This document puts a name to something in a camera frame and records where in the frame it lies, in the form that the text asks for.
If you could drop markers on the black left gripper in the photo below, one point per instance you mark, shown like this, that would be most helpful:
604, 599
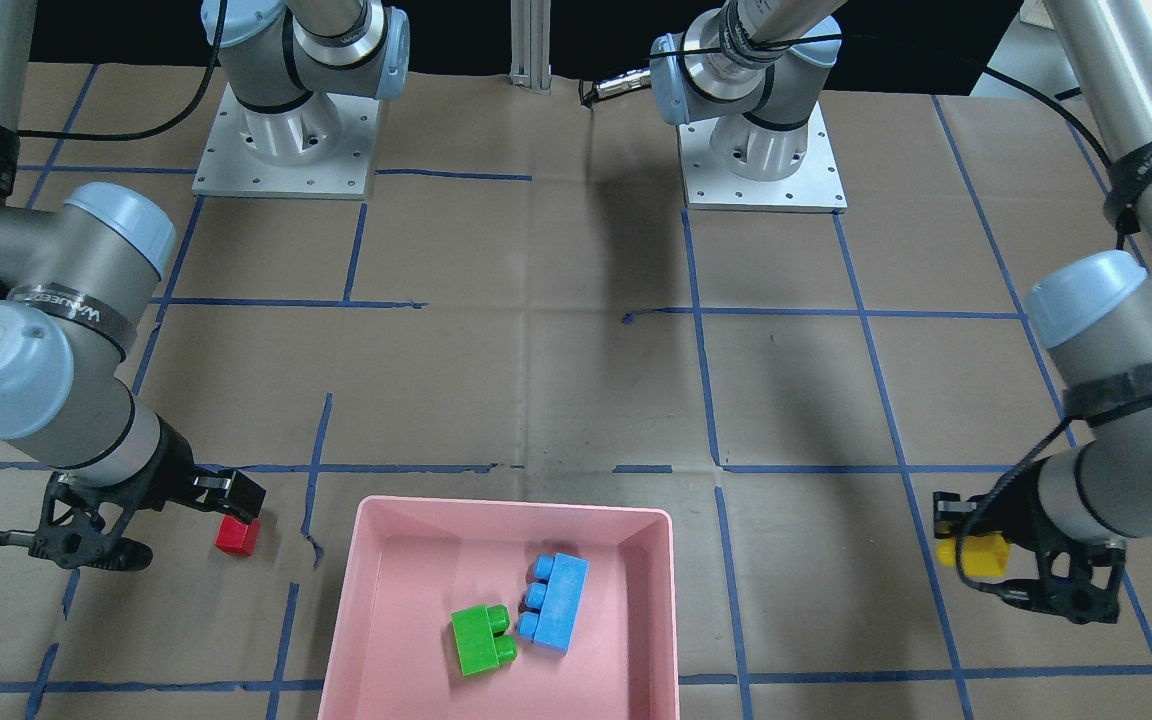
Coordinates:
1025, 517

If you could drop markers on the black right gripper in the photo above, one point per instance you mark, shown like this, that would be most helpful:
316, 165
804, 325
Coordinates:
169, 466

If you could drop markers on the yellow toy block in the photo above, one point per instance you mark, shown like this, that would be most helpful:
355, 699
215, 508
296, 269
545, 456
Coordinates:
983, 556

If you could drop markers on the red toy block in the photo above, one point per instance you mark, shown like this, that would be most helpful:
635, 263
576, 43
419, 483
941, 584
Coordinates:
236, 537

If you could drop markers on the green toy block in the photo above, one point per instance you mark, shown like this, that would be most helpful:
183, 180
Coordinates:
482, 640

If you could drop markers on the blue toy block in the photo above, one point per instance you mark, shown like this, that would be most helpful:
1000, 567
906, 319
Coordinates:
552, 601

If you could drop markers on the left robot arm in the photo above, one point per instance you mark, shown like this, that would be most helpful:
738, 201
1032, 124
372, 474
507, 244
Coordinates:
766, 60

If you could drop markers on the pink plastic box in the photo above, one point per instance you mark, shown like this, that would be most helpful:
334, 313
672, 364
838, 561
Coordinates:
413, 561

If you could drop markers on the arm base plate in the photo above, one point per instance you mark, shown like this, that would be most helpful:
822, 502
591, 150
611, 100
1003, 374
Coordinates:
806, 185
236, 170

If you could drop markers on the aluminium frame post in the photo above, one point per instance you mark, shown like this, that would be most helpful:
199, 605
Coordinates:
529, 30

